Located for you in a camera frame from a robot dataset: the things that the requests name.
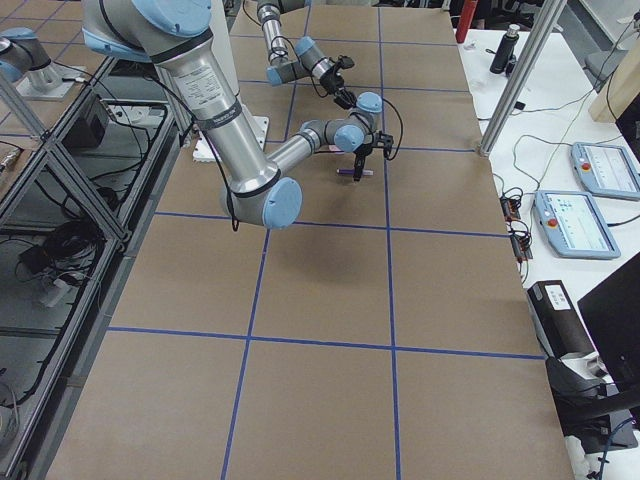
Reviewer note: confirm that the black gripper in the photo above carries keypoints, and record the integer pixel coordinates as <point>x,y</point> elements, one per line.
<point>331,80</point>
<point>363,151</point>

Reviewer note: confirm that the purple marker pen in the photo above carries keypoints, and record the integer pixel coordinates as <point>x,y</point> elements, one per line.
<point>351,172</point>

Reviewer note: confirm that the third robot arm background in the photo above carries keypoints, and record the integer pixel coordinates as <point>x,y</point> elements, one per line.
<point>25,61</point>

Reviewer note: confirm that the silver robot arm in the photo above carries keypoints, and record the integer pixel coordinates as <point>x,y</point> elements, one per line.
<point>305,59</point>
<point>176,37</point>

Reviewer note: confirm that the red cylinder bottle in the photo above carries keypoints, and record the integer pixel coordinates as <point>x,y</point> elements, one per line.
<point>465,20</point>

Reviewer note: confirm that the black water bottle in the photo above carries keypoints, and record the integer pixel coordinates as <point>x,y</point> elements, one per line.
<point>505,49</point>

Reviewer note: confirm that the small electronics board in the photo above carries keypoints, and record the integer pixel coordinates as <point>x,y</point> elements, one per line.
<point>519,232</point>

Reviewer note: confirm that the near teach pendant tablet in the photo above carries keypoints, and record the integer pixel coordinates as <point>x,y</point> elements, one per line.
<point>574,226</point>

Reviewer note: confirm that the teach pendant tablet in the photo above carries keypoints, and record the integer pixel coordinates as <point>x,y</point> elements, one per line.
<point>574,226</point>
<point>606,170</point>

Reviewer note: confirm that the far teach pendant tablet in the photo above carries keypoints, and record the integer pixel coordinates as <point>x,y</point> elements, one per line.
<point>606,170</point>

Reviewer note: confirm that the black box with label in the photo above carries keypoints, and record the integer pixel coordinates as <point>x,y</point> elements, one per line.
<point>557,324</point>

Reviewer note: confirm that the black monitor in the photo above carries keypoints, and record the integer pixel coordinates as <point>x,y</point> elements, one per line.
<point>610,312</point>

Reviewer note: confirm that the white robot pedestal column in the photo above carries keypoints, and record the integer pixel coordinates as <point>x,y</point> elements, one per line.
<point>222,51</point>

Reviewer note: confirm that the aluminium frame post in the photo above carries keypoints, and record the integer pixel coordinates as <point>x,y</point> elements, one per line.
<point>536,40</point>

